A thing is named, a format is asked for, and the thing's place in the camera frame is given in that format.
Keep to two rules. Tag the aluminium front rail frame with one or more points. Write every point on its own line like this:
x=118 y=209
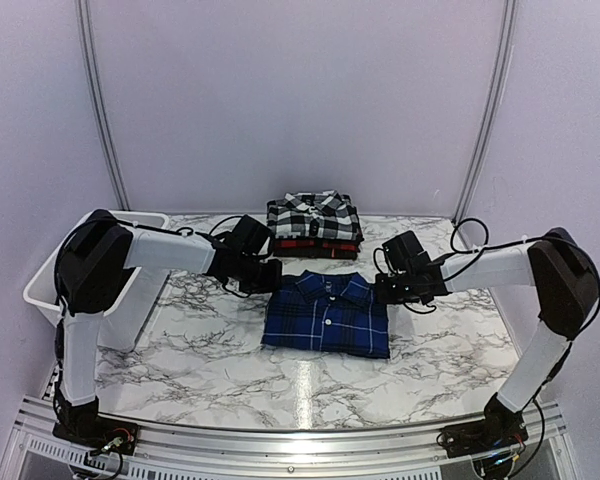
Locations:
x=171 y=451

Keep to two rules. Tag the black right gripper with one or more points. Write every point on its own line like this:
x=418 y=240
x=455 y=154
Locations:
x=383 y=295

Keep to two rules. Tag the red black shirt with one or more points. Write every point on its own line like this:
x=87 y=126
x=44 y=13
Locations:
x=317 y=248

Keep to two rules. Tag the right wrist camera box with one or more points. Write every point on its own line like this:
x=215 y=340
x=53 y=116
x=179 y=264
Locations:
x=405 y=254

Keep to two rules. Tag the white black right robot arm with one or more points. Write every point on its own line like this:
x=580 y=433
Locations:
x=566 y=284

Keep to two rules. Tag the right aluminium wall post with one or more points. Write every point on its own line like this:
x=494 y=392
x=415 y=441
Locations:
x=494 y=97

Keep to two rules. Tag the aluminium wall post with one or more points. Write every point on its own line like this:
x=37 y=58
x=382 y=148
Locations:
x=89 y=53
x=494 y=97

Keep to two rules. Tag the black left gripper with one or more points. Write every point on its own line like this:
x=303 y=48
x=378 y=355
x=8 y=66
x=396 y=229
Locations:
x=271 y=282

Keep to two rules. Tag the black white checked shirt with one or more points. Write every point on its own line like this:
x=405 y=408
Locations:
x=328 y=215

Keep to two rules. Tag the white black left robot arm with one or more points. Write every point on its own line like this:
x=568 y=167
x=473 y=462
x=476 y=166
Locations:
x=88 y=270

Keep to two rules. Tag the blue plaid long sleeve shirt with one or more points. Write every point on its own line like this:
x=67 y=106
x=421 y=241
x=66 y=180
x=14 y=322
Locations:
x=327 y=313

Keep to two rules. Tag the left aluminium wall post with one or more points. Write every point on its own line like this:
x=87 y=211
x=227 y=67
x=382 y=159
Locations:
x=89 y=53

